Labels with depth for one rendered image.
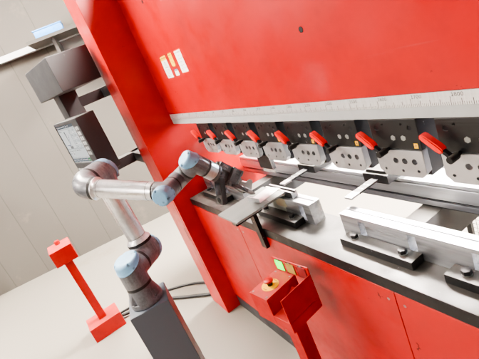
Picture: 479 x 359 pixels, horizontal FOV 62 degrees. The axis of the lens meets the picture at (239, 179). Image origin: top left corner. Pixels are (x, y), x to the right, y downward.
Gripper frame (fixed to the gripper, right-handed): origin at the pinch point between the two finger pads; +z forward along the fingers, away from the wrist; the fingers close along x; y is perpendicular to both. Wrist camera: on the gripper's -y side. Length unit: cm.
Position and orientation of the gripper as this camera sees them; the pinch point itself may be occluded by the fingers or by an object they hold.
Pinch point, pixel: (248, 193)
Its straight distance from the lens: 174.9
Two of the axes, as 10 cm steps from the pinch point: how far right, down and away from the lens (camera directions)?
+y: 3.3, -9.3, 1.6
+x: -5.8, -0.7, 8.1
